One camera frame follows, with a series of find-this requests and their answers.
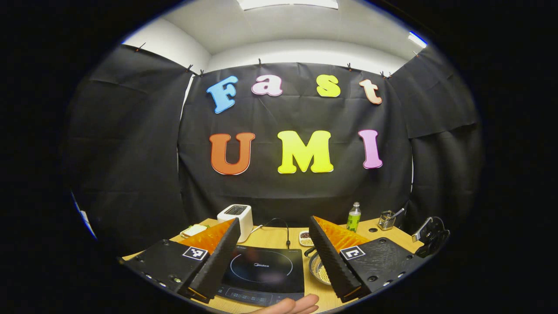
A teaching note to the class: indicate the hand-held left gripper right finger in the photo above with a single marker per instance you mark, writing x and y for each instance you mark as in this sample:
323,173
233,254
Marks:
331,266

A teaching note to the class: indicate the small ceiling light panel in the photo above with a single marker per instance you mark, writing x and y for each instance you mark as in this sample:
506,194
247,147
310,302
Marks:
417,39

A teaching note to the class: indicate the black induction cooktop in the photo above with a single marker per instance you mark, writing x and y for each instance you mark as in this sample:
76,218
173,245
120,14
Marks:
261,279

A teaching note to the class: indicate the bread slice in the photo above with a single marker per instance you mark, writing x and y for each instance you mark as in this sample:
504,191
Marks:
194,230

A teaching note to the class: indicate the black backdrop cloth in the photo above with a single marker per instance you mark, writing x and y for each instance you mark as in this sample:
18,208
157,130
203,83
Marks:
270,113

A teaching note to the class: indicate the stainless steel pot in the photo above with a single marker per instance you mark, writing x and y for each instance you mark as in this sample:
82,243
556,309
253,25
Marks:
316,268

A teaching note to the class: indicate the green label drink bottle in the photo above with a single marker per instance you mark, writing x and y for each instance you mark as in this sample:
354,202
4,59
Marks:
353,220

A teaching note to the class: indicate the pile of soybeans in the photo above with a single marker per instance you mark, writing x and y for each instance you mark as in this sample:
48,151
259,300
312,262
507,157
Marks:
324,274

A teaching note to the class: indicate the white toaster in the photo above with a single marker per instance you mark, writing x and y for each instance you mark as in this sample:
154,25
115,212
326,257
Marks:
244,222

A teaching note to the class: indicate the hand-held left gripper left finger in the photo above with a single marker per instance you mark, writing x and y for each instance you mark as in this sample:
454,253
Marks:
218,266

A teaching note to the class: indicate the large ceiling light panel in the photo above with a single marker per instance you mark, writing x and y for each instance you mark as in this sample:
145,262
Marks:
287,3

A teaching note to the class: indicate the white divided bean dish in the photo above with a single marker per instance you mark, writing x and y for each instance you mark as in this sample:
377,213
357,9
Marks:
305,238

